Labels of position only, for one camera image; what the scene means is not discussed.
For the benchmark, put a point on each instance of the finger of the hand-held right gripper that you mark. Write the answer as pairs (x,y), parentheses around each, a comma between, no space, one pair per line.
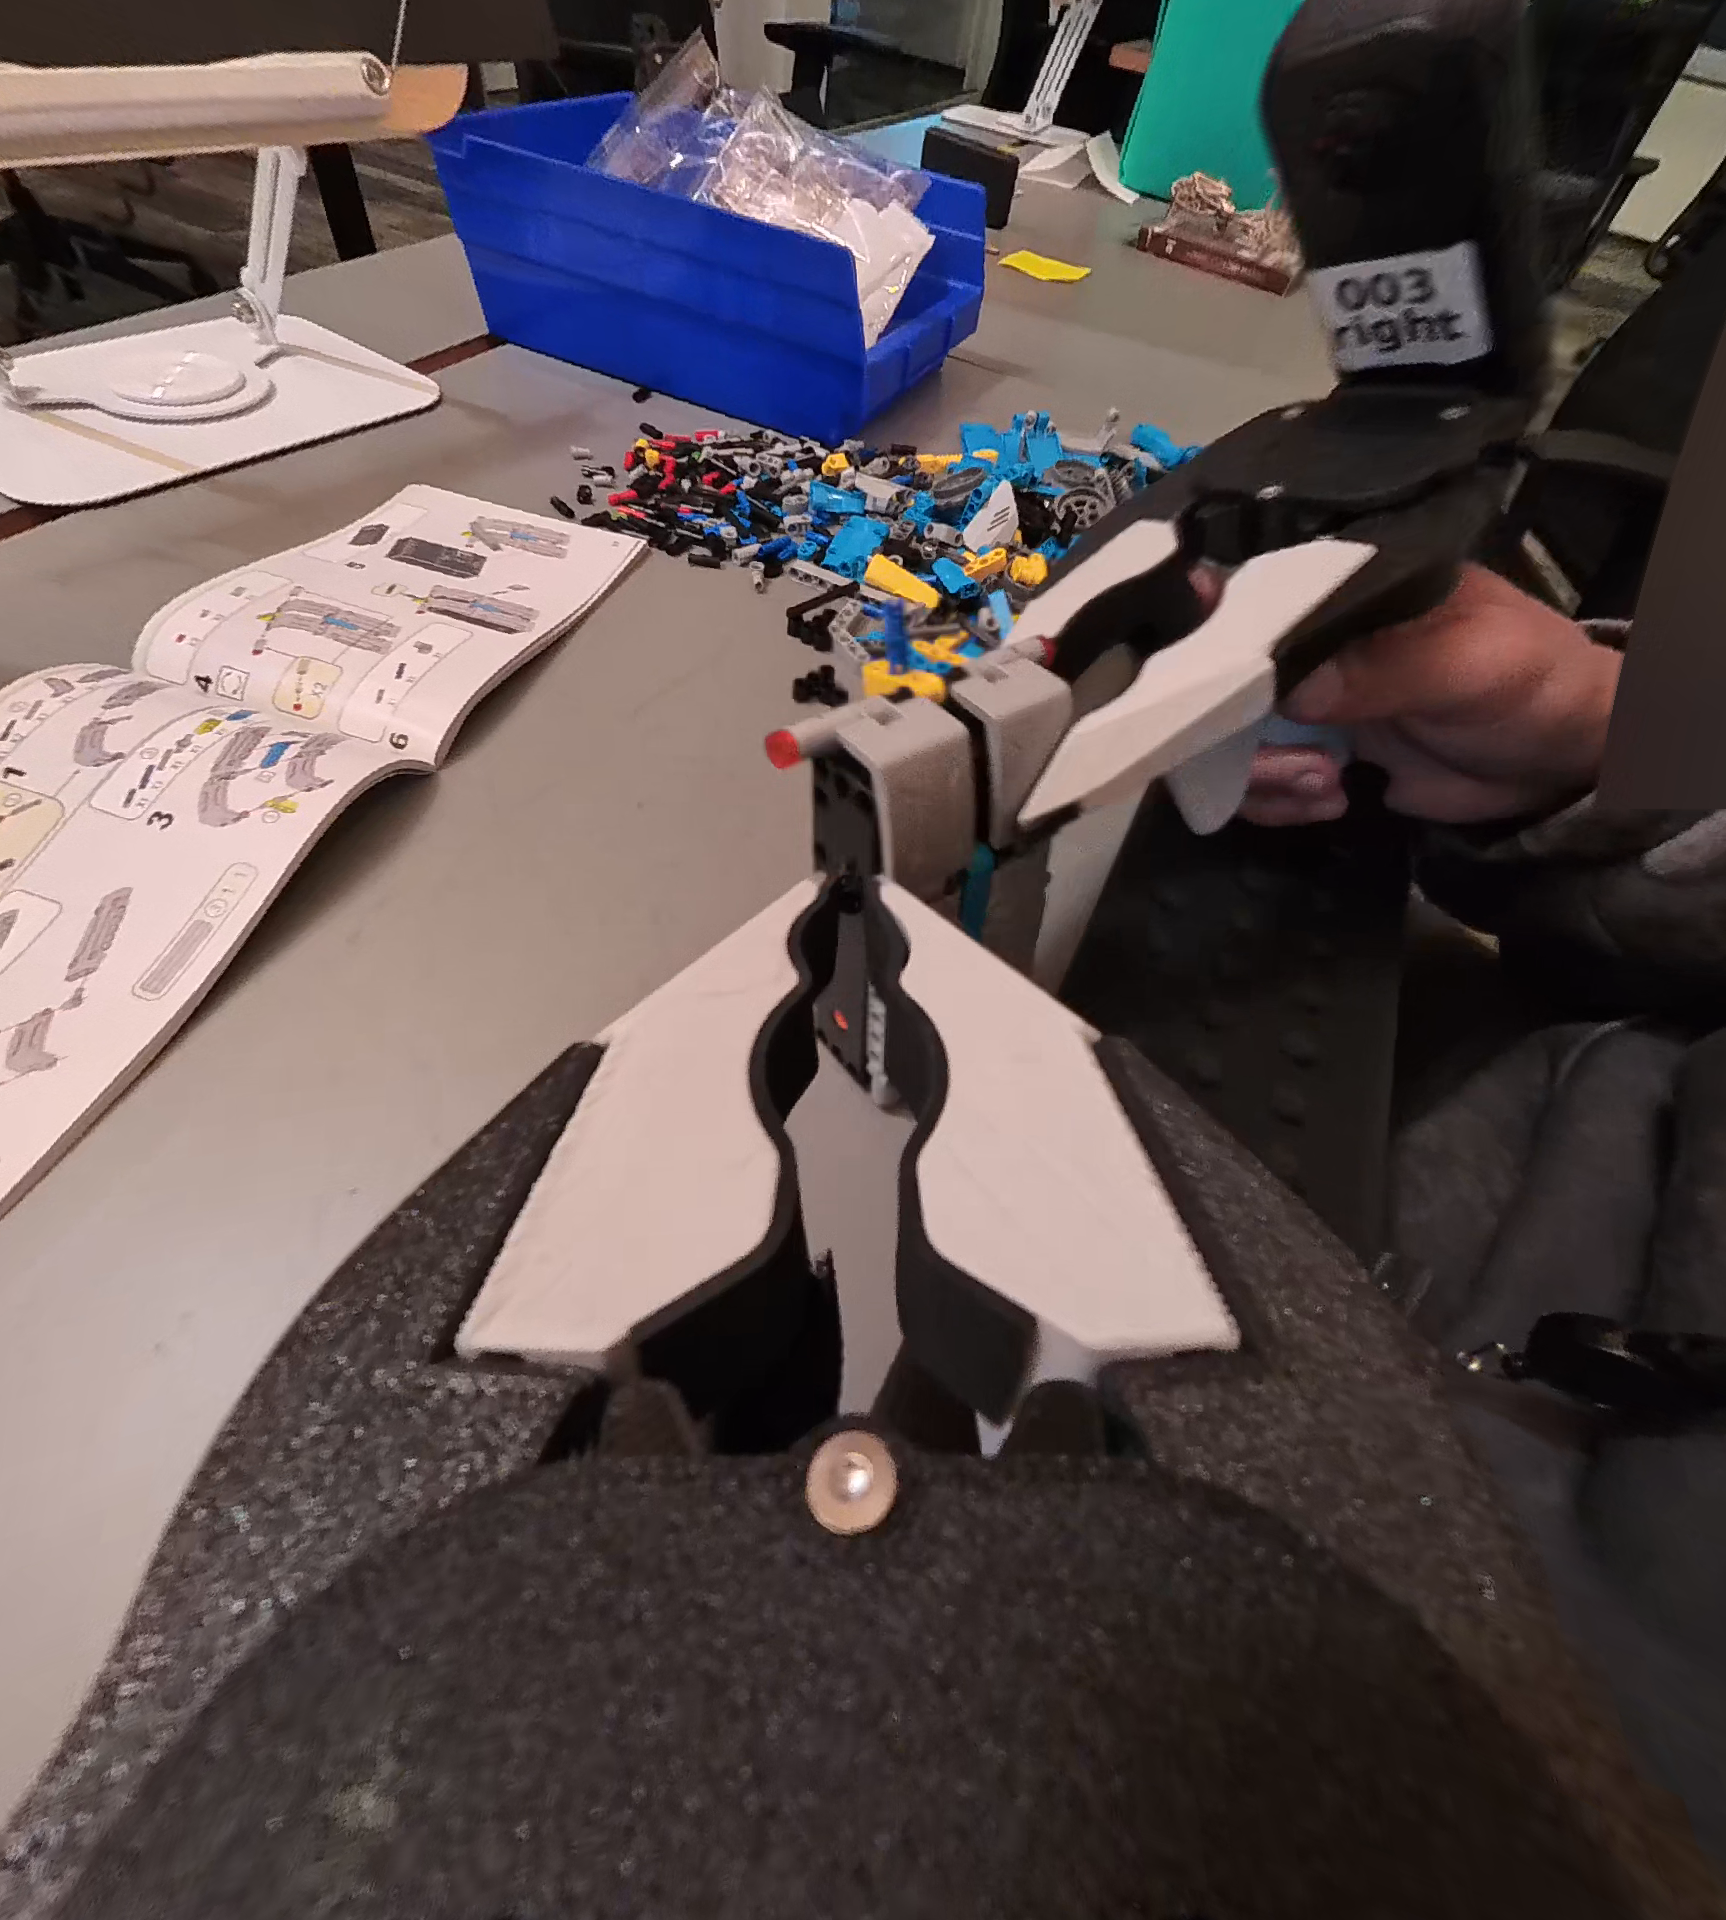
(1119,579)
(1193,690)

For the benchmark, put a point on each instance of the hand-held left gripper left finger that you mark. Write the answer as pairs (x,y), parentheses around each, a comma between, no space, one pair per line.
(623,1200)

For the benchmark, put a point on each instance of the yellow toy piece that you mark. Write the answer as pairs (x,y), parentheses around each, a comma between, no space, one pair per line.
(1043,267)

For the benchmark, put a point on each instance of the white stand with wooden board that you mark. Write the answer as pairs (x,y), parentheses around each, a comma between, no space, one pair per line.
(129,105)
(1058,60)

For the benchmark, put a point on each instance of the grey black toy brick assembly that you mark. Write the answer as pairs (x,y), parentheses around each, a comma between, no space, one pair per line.
(922,780)

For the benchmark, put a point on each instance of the pile of small toy pieces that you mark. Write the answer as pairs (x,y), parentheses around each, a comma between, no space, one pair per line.
(879,511)

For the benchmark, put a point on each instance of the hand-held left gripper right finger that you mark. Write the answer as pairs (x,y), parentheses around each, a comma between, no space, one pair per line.
(1072,1200)

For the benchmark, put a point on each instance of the instruction booklet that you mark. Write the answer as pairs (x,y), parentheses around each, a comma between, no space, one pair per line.
(129,900)

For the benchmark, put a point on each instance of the person's right forearm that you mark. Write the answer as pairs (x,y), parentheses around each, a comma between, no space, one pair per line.
(1703,900)

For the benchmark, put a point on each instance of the dark panel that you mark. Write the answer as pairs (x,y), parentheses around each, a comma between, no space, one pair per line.
(129,22)

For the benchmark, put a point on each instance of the green plastic bin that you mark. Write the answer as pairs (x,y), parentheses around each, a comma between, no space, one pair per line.
(1193,105)

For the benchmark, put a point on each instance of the small wooden model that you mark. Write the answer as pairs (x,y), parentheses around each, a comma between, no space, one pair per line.
(1222,225)

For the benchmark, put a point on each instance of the person's right hand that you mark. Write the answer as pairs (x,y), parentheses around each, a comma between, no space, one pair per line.
(1478,704)

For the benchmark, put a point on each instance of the clear plastic bags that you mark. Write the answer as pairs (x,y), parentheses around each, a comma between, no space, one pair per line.
(759,164)

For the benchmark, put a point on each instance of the blue plastic bin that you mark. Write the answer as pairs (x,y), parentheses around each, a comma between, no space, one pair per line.
(623,301)

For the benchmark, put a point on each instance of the small black box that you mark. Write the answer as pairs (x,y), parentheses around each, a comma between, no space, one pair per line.
(970,172)

